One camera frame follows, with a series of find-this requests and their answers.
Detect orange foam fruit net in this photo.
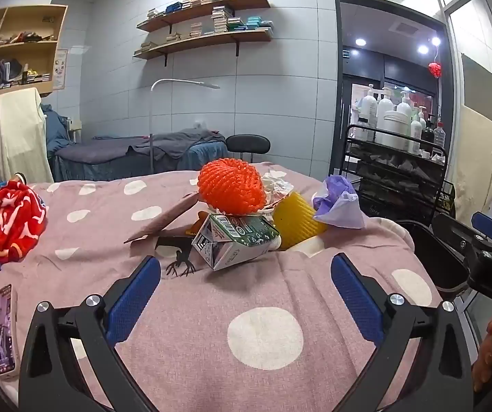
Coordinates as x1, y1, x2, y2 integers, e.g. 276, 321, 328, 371
197, 158, 267, 216

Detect smartphone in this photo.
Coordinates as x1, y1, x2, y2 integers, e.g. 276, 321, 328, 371
0, 284, 19, 379

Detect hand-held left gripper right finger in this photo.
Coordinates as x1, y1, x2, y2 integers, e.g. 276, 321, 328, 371
331, 252, 474, 412

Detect white foil wrapper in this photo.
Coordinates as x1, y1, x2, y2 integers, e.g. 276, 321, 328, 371
260, 170, 295, 216

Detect black trash bin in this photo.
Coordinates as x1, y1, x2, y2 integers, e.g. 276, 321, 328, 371
394, 220, 472, 302

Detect wooden wall shelves with boxes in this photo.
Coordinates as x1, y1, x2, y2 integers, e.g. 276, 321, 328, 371
138, 5, 275, 50

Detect grey wall board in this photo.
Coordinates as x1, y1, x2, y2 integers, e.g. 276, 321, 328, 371
461, 53, 492, 125

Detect black metal trolley cart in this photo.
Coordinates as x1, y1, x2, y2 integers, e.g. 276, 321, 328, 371
342, 124, 455, 225

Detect white coat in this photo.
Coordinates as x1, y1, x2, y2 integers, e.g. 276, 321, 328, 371
0, 88, 55, 185

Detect black chair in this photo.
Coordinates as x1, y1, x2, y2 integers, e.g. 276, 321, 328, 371
226, 134, 271, 165

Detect white plastic jar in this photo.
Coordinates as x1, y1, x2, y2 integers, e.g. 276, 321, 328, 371
384, 111, 414, 151

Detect brown cardboard piece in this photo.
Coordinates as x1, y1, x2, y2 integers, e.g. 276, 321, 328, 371
123, 192, 202, 244

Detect red patterned cloth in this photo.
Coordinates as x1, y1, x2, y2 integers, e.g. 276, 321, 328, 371
0, 179, 49, 265

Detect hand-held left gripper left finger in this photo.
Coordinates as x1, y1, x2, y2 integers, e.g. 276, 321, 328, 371
18, 256, 163, 412

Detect yellow foam fruit net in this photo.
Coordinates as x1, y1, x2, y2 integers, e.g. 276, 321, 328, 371
272, 192, 328, 250

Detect pile of colourful items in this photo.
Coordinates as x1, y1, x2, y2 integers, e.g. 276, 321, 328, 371
0, 29, 56, 45

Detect red hanging ornament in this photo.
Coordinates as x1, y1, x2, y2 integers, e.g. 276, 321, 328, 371
428, 45, 443, 79

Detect wooden wall cabinet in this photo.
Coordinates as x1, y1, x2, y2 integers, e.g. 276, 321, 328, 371
0, 4, 69, 115

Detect wall poster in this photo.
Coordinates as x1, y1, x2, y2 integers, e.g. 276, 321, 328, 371
53, 48, 69, 91

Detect green white milk carton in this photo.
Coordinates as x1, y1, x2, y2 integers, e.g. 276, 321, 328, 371
191, 212, 281, 272

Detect blue bedding pile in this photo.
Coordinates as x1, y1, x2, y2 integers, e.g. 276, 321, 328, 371
42, 103, 77, 160

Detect purple plastic glove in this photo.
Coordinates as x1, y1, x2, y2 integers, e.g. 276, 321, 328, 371
311, 175, 366, 230

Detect person's right hand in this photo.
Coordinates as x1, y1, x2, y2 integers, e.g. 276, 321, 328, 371
471, 312, 492, 392

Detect massage bed with grey covers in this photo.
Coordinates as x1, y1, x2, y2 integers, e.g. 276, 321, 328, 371
52, 128, 230, 183

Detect white floor lamp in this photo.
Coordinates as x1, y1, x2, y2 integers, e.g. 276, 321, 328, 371
149, 78, 221, 173

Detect small white pump bottle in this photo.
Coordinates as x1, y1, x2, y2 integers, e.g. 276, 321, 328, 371
408, 114, 424, 155

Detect pink polka dot blanket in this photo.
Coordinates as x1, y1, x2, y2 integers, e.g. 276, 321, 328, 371
0, 161, 457, 412

